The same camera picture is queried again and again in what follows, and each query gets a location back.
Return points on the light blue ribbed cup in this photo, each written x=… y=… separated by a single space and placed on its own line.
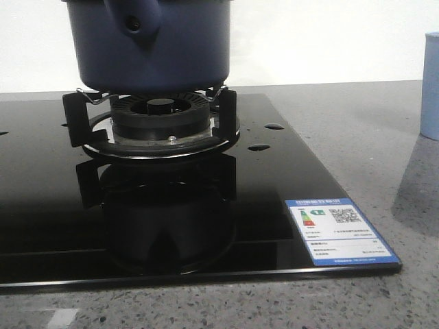
x=429 y=101

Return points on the black pot support grate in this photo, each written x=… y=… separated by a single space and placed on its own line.
x=91 y=127

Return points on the dark blue cooking pot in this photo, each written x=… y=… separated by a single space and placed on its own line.
x=141 y=47

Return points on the black gas burner head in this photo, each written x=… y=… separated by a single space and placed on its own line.
x=156 y=117

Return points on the blue energy rating label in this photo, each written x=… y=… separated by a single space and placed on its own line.
x=336 y=233

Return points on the black glass gas stove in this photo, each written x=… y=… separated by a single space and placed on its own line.
x=71 y=221

